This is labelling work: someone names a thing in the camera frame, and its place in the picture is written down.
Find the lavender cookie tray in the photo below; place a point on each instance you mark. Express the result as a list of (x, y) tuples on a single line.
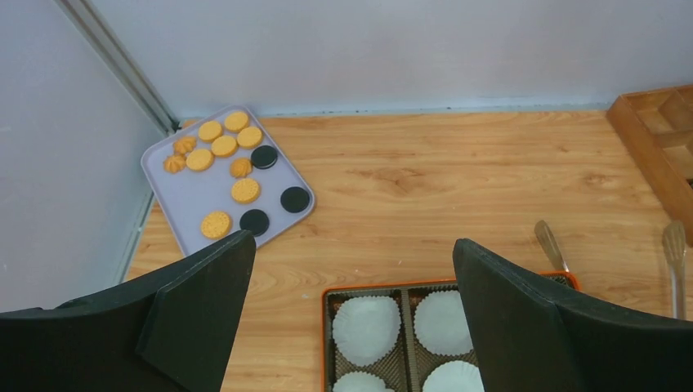
[(186, 197)]

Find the swirl yellow cookie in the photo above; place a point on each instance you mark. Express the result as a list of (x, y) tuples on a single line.
[(241, 167), (174, 163), (184, 145)]

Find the orange compartment box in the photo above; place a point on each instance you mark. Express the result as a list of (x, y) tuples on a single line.
[(408, 364)]

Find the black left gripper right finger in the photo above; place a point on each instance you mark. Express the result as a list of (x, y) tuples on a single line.
[(533, 334)]

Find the black sandwich cookie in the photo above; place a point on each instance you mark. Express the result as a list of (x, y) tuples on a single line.
[(256, 221), (295, 199), (264, 157)]

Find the round yellow biscuit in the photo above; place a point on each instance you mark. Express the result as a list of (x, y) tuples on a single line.
[(209, 131), (250, 137), (216, 225), (236, 121), (224, 146), (245, 191), (199, 160)]

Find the wooden divided organizer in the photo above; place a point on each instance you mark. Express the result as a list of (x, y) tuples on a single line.
[(656, 128)]

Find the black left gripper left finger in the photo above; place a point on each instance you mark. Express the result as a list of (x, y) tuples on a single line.
[(172, 329)]

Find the metal tongs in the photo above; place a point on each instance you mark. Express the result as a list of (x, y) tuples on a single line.
[(674, 245)]

